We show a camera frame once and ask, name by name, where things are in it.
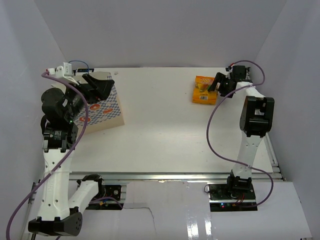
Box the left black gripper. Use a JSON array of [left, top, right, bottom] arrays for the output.
[[62, 73, 114, 122]]

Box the blue checkered paper bag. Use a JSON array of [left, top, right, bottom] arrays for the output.
[[51, 71, 126, 135]]

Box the orange gummy candy bag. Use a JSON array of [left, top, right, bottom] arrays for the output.
[[192, 75, 218, 105]]

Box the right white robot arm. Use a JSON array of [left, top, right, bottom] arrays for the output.
[[208, 64, 275, 200]]

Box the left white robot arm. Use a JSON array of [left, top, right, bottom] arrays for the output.
[[28, 73, 115, 237]]

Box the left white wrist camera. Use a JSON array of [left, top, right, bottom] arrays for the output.
[[46, 62, 80, 86]]

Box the aluminium frame rail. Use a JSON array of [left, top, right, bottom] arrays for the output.
[[69, 172, 283, 181]]

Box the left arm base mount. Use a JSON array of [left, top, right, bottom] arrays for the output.
[[90, 184, 122, 205]]

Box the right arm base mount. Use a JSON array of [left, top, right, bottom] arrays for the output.
[[203, 175, 258, 213]]

